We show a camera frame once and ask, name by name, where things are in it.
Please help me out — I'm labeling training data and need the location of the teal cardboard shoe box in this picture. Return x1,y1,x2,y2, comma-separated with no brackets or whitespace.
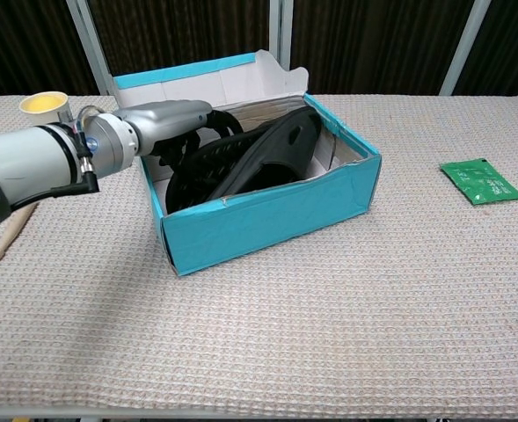
111,48,383,279

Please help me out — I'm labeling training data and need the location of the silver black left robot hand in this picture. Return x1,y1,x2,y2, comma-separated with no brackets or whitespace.
113,99,244,168

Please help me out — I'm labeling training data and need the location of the grey metal partition post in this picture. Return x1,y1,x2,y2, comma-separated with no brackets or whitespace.
267,0,295,71
438,0,492,97
64,0,118,96

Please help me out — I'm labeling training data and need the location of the green foil packet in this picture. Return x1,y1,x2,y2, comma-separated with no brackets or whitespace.
438,158,518,207

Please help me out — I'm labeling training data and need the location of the light wooden stick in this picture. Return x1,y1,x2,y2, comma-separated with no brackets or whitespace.
0,202,38,266

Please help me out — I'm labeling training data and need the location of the beige waffle tablecloth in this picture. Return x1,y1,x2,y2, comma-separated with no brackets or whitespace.
0,94,518,418

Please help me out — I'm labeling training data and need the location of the white paper cup yellow inside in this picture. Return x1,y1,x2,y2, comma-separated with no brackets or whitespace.
18,91,69,127

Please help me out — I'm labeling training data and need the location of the dark brown pleated curtain panel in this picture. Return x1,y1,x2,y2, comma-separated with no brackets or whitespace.
289,0,478,96
85,0,272,96
454,0,518,97
0,0,101,111

